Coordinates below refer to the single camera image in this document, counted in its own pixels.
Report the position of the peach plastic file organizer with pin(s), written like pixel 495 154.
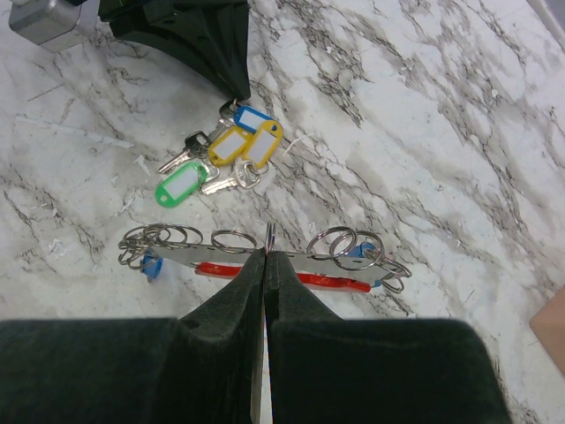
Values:
pixel 548 326

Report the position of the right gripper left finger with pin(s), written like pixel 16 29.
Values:
pixel 202 368

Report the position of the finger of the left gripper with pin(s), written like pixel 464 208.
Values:
pixel 210 37

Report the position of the blue tag on holder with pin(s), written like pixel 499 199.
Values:
pixel 151 267

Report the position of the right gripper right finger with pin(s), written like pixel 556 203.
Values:
pixel 325 369

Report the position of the blue tag key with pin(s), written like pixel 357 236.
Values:
pixel 232 113

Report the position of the yellow tag key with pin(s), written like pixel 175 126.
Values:
pixel 252 163
pixel 220 151

